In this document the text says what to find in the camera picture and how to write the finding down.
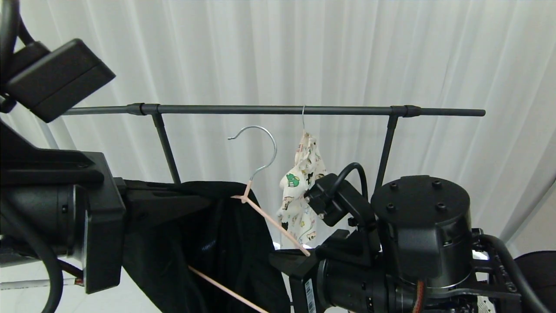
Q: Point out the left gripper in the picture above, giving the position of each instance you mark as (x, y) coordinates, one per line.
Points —
(52, 208)

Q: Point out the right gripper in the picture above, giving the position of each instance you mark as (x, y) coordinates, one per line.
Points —
(356, 287)

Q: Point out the pink clothes hanger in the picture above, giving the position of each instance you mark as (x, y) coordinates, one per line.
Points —
(278, 226)
(303, 117)

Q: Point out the cream printed garment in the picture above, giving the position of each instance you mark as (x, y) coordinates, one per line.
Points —
(299, 204)

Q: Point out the black garment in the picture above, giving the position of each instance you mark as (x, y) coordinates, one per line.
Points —
(226, 243)

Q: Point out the white laundry basket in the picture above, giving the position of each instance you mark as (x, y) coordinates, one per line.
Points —
(485, 304)

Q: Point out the black clothes rack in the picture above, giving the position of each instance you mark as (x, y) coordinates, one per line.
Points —
(260, 109)

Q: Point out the white curtain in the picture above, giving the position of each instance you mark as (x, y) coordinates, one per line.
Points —
(304, 52)

